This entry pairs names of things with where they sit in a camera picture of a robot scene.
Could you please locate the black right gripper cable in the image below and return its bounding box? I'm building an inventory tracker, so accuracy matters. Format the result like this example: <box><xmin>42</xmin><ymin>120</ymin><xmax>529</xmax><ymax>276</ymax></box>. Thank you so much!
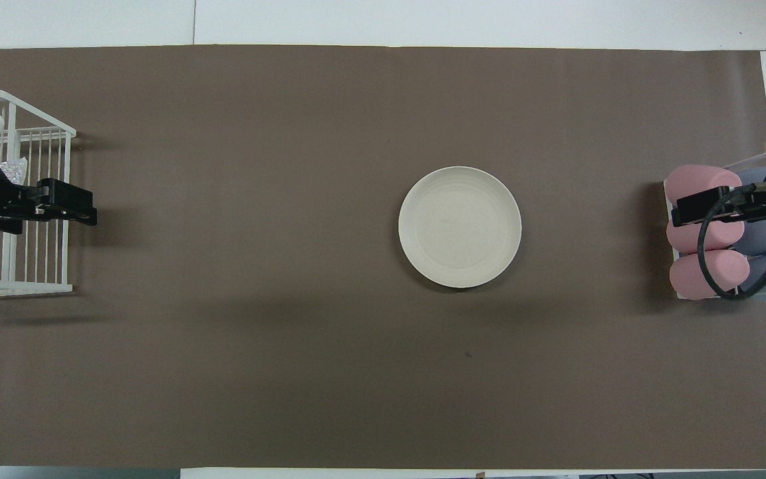
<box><xmin>697</xmin><ymin>178</ymin><xmax>766</xmax><ymax>301</ymax></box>

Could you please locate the cream round plate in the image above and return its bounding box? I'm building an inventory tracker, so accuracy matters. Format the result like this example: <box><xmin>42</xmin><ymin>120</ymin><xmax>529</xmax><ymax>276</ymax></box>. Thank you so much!
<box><xmin>398</xmin><ymin>166</ymin><xmax>523</xmax><ymax>289</ymax></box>

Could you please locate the pink plastic cup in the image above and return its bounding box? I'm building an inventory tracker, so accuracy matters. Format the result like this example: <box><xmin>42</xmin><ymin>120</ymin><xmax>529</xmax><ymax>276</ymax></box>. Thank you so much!
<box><xmin>664</xmin><ymin>165</ymin><xmax>743</xmax><ymax>208</ymax></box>
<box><xmin>670</xmin><ymin>249</ymin><xmax>751</xmax><ymax>301</ymax></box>
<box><xmin>666</xmin><ymin>220</ymin><xmax>713</xmax><ymax>255</ymax></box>

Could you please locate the white wire dish rack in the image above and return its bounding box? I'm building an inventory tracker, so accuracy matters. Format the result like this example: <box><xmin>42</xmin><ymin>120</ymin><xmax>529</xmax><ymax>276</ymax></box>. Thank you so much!
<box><xmin>0</xmin><ymin>89</ymin><xmax>77</xmax><ymax>297</ymax></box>

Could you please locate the brown table mat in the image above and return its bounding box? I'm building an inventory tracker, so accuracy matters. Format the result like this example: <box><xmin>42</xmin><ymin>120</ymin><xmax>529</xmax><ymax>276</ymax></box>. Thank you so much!
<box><xmin>0</xmin><ymin>45</ymin><xmax>766</xmax><ymax>470</ymax></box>

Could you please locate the silver glitter sponge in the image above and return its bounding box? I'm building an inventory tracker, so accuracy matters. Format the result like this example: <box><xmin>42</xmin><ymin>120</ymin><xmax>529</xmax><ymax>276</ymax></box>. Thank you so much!
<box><xmin>0</xmin><ymin>158</ymin><xmax>29</xmax><ymax>186</ymax></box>

